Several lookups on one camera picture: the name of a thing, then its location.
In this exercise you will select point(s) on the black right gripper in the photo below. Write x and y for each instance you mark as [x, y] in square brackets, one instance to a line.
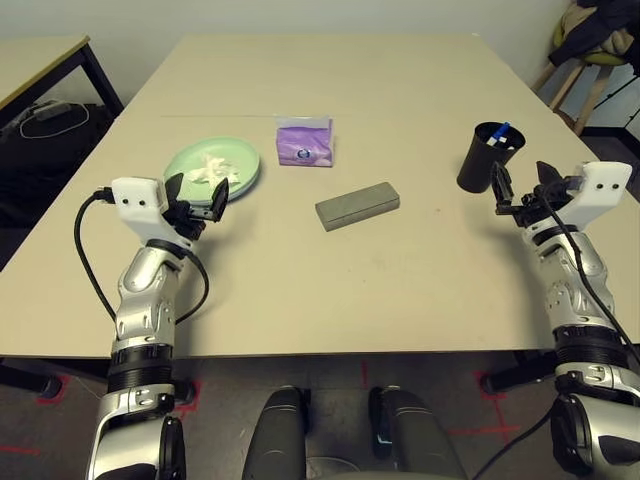
[540, 207]

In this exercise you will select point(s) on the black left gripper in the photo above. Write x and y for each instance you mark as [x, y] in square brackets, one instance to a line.
[187, 217]

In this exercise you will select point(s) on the light green plate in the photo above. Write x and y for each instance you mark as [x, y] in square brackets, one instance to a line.
[200, 165]

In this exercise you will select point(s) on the white tissue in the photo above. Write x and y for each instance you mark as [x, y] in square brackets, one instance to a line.
[212, 169]

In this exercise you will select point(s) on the grey glasses case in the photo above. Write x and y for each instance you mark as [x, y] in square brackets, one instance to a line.
[357, 205]

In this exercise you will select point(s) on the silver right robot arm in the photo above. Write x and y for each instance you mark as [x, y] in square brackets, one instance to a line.
[575, 300]

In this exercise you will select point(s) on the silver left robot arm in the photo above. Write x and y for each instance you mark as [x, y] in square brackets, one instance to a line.
[145, 300]

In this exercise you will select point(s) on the black cup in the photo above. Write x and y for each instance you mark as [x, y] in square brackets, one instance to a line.
[480, 165]

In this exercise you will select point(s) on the blue marker with white end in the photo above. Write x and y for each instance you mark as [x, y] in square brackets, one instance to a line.
[500, 132]

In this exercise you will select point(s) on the wooden stool with green seat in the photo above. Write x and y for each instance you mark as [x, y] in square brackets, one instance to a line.
[585, 90]

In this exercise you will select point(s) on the purple tissue pack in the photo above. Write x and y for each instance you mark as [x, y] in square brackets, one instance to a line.
[305, 145]

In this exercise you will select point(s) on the black tripod stand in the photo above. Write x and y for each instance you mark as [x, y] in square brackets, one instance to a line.
[617, 89]

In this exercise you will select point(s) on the beige fleece garment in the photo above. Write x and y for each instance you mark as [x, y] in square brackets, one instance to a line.
[615, 42]

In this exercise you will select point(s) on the black jacket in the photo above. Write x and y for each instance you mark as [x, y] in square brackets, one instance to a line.
[595, 30]

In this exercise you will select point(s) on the grey power adapter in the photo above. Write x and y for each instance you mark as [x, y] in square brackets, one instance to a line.
[50, 110]

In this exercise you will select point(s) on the black table foot with caster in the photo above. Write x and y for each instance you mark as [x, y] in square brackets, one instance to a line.
[27, 375]
[182, 392]
[520, 377]

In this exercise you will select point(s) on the dark grey robot left leg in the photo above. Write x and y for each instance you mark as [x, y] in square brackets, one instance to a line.
[277, 435]

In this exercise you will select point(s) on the dark grey robot leg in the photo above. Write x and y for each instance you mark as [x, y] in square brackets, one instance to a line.
[277, 435]
[415, 440]

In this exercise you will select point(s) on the dark grey robot right leg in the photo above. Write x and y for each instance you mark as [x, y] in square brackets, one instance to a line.
[415, 440]

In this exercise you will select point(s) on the grey robot waist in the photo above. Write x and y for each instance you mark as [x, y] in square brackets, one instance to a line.
[350, 467]

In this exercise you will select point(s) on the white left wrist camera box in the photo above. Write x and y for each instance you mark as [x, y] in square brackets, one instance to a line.
[142, 205]

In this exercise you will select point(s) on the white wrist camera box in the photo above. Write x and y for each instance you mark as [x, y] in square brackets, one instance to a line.
[142, 205]
[597, 192]

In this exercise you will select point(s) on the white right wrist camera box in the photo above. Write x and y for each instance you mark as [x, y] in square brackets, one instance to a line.
[597, 192]

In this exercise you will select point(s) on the beige side table black frame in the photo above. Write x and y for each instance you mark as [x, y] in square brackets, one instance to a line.
[35, 65]

